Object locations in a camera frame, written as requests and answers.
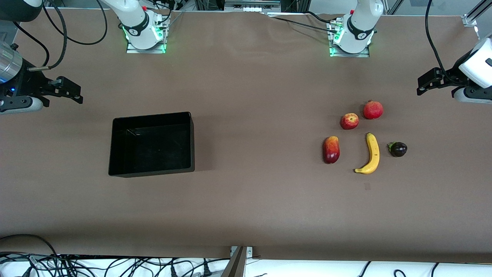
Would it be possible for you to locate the yellow banana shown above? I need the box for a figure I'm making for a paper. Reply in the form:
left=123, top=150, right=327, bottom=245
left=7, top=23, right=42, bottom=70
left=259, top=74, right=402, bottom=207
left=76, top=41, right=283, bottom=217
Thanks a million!
left=354, top=133, right=380, bottom=175

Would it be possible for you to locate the grey device with ports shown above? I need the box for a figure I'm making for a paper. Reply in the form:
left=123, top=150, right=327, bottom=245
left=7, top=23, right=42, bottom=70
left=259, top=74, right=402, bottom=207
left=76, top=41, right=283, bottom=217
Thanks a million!
left=225, top=0, right=281, bottom=13

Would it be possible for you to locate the black cable with metal plug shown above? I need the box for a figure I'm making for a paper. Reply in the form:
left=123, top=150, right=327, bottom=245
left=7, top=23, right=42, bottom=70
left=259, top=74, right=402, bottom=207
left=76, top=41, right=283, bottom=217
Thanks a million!
left=28, top=0, right=69, bottom=72

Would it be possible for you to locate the aluminium frame profile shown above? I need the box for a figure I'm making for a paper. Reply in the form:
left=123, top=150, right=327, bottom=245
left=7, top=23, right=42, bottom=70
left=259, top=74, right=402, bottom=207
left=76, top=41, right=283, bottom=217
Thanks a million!
left=463, top=0, right=492, bottom=27

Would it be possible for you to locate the thin black tabletop cable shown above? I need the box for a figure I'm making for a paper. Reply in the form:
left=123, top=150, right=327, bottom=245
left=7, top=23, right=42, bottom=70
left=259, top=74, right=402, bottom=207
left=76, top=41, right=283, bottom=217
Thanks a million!
left=267, top=11, right=339, bottom=33

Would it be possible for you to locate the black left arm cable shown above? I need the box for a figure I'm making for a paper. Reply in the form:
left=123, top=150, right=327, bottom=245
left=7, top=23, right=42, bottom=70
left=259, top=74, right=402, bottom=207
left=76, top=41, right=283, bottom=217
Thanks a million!
left=425, top=0, right=467, bottom=83

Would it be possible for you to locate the grey metal post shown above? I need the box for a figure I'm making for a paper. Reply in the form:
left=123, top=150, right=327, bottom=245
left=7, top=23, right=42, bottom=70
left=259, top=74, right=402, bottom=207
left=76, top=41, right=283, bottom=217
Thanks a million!
left=221, top=246, right=246, bottom=277

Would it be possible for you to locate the black looping cable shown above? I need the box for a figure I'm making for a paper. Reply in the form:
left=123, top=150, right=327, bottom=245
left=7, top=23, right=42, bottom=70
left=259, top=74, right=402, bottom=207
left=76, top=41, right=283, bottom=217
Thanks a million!
left=42, top=0, right=108, bottom=45

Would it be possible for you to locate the red orange mango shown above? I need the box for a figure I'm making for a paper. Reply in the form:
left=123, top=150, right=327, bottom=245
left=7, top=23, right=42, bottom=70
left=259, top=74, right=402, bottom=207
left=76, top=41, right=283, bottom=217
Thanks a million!
left=322, top=136, right=341, bottom=165

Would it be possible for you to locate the dark purple round eggplant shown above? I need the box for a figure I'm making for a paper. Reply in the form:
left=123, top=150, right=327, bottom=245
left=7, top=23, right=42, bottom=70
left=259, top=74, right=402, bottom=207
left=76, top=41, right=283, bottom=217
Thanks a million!
left=387, top=141, right=408, bottom=157

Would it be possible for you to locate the red yellow apple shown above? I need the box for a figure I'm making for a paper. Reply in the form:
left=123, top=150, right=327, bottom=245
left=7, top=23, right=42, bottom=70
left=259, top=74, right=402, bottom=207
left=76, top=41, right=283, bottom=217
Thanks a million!
left=340, top=113, right=359, bottom=130

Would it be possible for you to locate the black rectangular plastic box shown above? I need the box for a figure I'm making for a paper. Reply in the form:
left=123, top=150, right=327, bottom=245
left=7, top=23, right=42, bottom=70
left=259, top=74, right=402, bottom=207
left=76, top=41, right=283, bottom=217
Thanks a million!
left=108, top=112, right=195, bottom=178

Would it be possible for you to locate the red pomegranate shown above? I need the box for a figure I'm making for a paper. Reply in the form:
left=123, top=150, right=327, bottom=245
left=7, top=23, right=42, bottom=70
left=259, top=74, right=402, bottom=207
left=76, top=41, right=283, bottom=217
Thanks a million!
left=363, top=100, right=384, bottom=120

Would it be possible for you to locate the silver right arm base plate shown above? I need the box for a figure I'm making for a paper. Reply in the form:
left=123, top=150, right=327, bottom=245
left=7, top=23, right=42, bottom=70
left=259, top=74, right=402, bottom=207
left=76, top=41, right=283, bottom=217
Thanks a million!
left=126, top=17, right=166, bottom=53

